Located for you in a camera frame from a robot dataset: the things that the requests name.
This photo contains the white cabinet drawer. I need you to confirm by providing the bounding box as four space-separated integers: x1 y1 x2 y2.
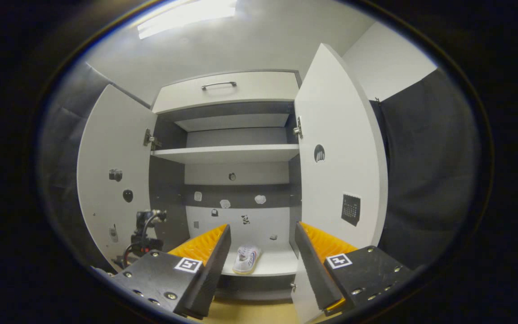
152 71 300 113

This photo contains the white shoe cabinet door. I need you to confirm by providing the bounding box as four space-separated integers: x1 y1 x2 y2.
291 43 389 324
77 84 159 270

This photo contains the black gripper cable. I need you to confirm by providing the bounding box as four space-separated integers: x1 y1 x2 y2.
123 212 166 267

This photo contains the white shoe cabinet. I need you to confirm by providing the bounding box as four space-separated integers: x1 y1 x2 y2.
150 69 304 302

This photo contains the white sneaker shoe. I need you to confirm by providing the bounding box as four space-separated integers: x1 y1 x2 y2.
233 244 261 275

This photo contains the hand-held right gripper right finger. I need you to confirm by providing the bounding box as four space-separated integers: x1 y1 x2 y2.
294 221 415 316

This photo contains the white cabinet shelf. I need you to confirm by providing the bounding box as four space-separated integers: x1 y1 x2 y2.
151 144 300 164

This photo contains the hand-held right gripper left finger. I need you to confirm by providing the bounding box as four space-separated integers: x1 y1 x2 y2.
111 224 232 320

